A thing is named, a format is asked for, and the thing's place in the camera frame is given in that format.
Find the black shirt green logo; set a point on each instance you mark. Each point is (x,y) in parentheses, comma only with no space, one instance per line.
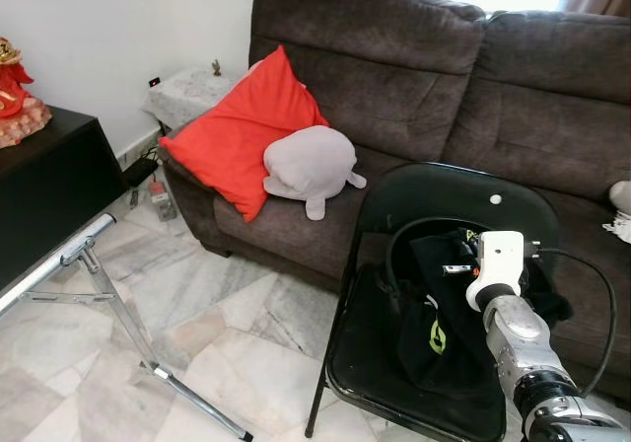
(424,304)

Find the red pillow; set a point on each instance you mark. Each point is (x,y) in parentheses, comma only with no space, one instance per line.
(237,136)

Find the black power adapter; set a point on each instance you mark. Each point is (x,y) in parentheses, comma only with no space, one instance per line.
(140,171)

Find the black folding chair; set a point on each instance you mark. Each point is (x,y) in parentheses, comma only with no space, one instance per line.
(434,190)

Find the dark brown sofa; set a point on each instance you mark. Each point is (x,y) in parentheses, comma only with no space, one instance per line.
(414,87)

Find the power strip with red switch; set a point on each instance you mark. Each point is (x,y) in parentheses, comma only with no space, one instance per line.
(163,203)

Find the grey plush toy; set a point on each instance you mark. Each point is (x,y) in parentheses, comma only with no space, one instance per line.
(311,166)

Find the black TV console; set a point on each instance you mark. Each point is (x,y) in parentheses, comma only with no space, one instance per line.
(49,185)

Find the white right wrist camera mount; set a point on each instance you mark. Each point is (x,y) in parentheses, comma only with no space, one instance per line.
(501,259)

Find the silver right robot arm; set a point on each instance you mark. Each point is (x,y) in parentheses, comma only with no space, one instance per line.
(518,343)

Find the silver metal clothes rack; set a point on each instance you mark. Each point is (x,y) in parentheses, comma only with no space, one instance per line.
(59,259)

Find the red laughing Buddha statue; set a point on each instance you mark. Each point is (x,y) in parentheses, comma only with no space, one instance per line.
(15,107)

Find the side table lace cloth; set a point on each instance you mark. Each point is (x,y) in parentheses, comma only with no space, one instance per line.
(192,92)

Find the white plush toy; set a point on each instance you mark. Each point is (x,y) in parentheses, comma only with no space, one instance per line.
(619,215)

